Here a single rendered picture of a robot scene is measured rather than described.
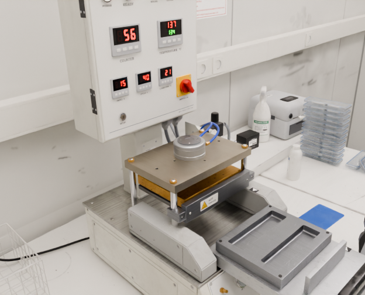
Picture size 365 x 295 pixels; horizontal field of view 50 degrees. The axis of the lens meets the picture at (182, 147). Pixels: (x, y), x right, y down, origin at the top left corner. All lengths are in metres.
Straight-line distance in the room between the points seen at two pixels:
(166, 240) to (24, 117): 0.54
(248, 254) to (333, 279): 0.17
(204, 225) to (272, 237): 0.21
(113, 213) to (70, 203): 0.35
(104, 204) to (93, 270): 0.19
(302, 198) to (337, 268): 0.66
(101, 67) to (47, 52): 0.35
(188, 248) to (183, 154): 0.23
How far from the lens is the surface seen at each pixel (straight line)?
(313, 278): 0.80
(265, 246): 0.86
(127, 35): 0.93
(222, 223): 1.02
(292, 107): 1.83
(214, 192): 0.92
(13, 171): 1.26
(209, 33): 1.69
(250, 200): 1.05
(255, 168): 1.60
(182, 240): 0.85
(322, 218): 1.42
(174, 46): 1.03
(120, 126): 0.96
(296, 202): 1.48
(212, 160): 0.93
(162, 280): 0.97
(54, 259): 1.26
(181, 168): 0.90
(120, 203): 1.12
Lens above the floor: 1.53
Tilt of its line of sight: 25 degrees down
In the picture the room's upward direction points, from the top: 1 degrees counter-clockwise
